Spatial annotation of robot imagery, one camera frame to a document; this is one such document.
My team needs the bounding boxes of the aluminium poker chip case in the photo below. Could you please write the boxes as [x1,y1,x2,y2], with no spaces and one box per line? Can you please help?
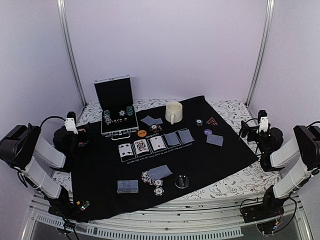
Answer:
[93,74,139,141]

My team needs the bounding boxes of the white poker chip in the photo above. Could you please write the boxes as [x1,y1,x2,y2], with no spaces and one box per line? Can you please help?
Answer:
[118,110,126,117]

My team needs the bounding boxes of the red triangle black token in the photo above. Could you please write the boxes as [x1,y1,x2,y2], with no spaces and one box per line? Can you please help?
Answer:
[206,117,218,126]

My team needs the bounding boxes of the purple small blind button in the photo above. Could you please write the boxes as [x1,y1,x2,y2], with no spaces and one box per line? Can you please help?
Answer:
[203,129,213,136]

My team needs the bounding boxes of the queen of hearts card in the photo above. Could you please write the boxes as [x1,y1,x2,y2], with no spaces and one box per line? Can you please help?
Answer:
[133,139,150,154]

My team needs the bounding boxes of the teal chip stack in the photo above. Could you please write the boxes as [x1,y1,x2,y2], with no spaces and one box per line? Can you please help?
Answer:
[195,119,203,127]

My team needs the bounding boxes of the orange big blind button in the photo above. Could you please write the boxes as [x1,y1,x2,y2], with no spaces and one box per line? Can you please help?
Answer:
[137,130,147,138]

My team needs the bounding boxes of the blue patterned card deck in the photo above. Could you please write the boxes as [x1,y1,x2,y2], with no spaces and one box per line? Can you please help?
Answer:
[116,180,139,194]

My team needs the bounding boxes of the poker chip stack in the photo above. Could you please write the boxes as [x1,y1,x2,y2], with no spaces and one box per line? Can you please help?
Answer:
[141,171,154,186]
[126,106,134,116]

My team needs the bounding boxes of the face down card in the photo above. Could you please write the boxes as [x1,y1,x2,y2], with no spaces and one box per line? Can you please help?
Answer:
[178,129,194,144]
[164,132,180,147]

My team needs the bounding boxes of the red brown chip stack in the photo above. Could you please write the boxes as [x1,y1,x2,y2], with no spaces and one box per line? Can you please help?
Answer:
[149,124,162,133]

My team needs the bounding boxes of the dealt card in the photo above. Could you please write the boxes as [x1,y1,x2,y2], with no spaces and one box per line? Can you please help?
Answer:
[206,136,224,147]
[154,118,163,125]
[147,167,161,181]

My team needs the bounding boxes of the clear black dealer button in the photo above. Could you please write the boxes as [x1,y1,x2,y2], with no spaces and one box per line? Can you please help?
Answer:
[174,175,190,189]

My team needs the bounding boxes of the blue white chip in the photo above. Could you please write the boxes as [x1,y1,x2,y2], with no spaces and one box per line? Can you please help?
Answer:
[153,179,163,187]
[153,187,165,196]

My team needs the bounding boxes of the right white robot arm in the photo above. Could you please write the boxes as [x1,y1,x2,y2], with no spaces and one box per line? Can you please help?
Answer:
[240,121,320,222]

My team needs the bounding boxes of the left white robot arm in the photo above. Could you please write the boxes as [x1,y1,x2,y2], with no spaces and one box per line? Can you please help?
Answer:
[0,123,79,218]

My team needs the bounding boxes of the chips at case left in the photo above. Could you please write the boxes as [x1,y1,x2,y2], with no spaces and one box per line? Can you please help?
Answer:
[103,110,113,125]

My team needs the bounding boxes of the black poker table mat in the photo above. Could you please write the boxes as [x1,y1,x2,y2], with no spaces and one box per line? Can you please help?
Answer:
[71,96,257,222]

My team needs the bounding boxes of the dice row in case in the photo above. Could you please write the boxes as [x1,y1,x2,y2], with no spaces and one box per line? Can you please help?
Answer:
[112,118,127,124]

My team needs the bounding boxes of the small green circuit board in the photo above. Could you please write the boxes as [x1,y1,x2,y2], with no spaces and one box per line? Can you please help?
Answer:
[75,200,91,211]

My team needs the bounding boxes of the cream ceramic mug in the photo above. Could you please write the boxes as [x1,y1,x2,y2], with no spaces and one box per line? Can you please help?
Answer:
[165,101,183,125]

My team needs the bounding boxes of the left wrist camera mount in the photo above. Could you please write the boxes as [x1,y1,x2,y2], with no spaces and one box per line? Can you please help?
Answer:
[64,111,78,135]

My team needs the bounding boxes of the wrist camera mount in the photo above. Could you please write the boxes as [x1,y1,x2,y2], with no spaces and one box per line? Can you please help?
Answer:
[64,111,78,135]
[257,109,270,137]

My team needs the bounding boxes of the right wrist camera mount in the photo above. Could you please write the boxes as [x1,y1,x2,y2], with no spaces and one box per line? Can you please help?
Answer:
[257,109,270,137]

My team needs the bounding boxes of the front aluminium rail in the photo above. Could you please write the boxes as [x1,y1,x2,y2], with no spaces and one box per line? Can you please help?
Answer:
[21,194,313,240]

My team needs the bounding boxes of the left aluminium frame post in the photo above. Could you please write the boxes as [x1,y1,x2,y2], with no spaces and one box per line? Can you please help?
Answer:
[56,0,88,108]

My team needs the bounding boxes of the aluminium frame post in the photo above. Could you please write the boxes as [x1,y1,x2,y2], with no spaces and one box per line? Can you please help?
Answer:
[245,0,275,108]
[56,0,88,108]

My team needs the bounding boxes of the right aluminium frame post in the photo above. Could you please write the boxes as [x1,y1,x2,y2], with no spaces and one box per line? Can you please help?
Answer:
[245,0,275,108]

